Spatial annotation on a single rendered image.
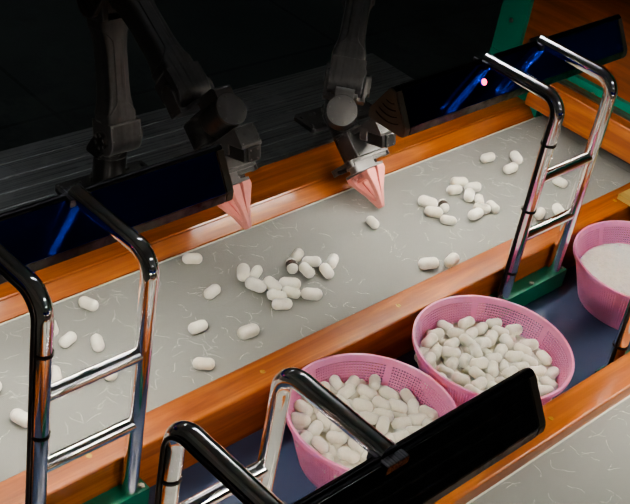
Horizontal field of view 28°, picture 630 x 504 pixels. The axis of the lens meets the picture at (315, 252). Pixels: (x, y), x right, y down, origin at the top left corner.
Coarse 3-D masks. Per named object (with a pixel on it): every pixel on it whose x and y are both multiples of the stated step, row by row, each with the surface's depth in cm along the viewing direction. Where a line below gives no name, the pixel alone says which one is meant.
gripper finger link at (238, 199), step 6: (234, 186) 208; (234, 192) 208; (240, 192) 209; (234, 198) 209; (240, 198) 209; (222, 204) 212; (228, 204) 213; (240, 204) 209; (228, 210) 212; (234, 210) 212; (240, 210) 210; (246, 210) 210; (234, 216) 212; (246, 216) 210; (240, 222) 212; (246, 222) 211; (246, 228) 211
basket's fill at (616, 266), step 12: (588, 252) 236; (600, 252) 238; (612, 252) 237; (624, 252) 239; (588, 264) 233; (600, 264) 233; (612, 264) 234; (624, 264) 235; (600, 276) 230; (612, 276) 230; (624, 276) 232; (624, 288) 228
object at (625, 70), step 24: (504, 0) 273; (528, 0) 268; (552, 0) 265; (576, 0) 261; (600, 0) 256; (624, 0) 252; (504, 24) 275; (528, 24) 272; (552, 24) 267; (576, 24) 263; (624, 24) 254; (504, 48) 277; (624, 72) 258; (600, 96) 262; (624, 96) 259
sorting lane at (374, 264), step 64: (512, 128) 271; (384, 192) 241; (512, 192) 249; (256, 256) 217; (320, 256) 220; (384, 256) 223; (64, 320) 196; (128, 320) 198; (192, 320) 200; (256, 320) 203; (320, 320) 206; (128, 384) 186; (192, 384) 188; (0, 448) 171
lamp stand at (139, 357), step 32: (64, 192) 158; (0, 256) 144; (32, 288) 141; (32, 320) 141; (32, 352) 144; (128, 352) 157; (32, 384) 147; (64, 384) 150; (32, 416) 150; (128, 416) 164; (32, 448) 153; (64, 448) 158; (96, 448) 161; (128, 448) 167; (32, 480) 156; (128, 480) 170
